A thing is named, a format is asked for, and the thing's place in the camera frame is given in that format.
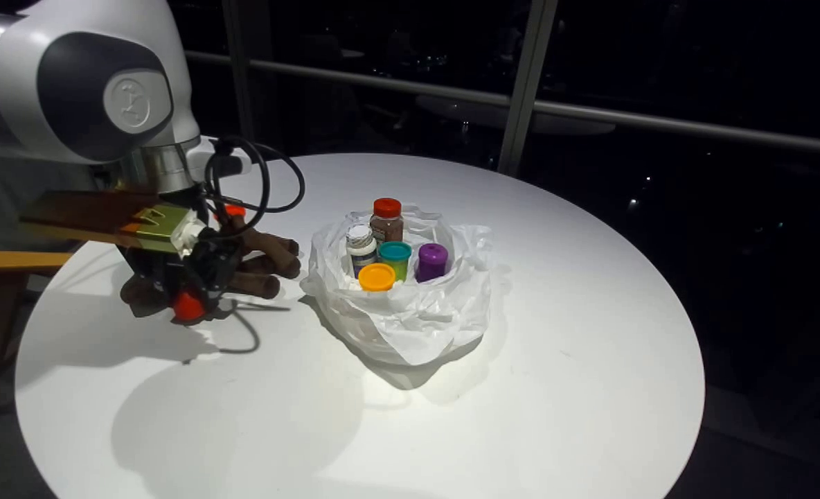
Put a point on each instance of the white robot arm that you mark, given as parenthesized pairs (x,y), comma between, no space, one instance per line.
(79,83)

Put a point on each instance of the white plastic bag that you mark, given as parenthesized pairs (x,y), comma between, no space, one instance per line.
(410,320)

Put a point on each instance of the teal lid dough tub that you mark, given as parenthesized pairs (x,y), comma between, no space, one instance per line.
(393,253)

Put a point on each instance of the wooden chair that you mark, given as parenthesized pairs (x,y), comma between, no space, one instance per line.
(2,262)

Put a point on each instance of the grey horizontal window rail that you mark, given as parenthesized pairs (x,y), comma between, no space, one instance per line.
(669,122)

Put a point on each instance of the orange green wrist camera box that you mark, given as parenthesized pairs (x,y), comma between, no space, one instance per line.
(163,226)

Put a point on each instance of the purple lid dough tub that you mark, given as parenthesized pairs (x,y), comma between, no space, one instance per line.
(432,262)

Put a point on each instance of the yellow-orange lid dough tub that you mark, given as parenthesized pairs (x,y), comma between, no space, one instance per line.
(378,278)

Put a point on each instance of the red lid spice jar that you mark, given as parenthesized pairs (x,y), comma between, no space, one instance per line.
(386,216)

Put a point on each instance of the brown plush moose toy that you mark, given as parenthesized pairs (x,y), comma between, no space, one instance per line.
(260,263)

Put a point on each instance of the grey window post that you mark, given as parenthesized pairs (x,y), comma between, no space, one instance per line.
(525,91)

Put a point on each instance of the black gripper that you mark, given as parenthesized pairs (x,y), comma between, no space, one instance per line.
(163,255)

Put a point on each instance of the red lid dough tub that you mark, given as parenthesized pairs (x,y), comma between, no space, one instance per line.
(188,305)

